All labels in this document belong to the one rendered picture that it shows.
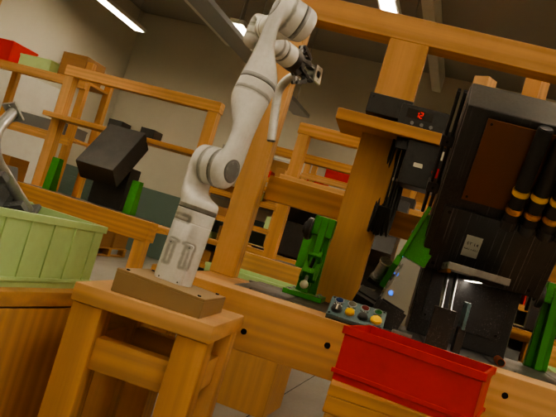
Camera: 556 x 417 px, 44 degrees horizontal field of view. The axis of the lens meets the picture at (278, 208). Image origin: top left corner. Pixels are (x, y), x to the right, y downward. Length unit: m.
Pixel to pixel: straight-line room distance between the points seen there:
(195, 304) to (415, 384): 0.49
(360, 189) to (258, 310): 0.76
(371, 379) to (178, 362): 0.41
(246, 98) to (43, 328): 0.72
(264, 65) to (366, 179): 0.87
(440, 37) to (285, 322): 1.21
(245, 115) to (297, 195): 0.94
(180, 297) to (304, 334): 0.44
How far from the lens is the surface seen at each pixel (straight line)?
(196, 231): 1.57
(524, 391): 1.83
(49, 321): 1.72
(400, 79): 2.47
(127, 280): 1.52
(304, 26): 1.71
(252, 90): 1.62
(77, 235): 1.76
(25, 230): 1.60
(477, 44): 2.52
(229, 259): 2.44
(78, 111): 7.15
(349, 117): 2.32
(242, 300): 1.81
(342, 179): 9.22
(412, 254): 2.02
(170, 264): 1.58
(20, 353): 1.69
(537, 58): 2.54
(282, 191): 2.51
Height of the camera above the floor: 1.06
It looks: 2 degrees up
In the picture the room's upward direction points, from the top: 17 degrees clockwise
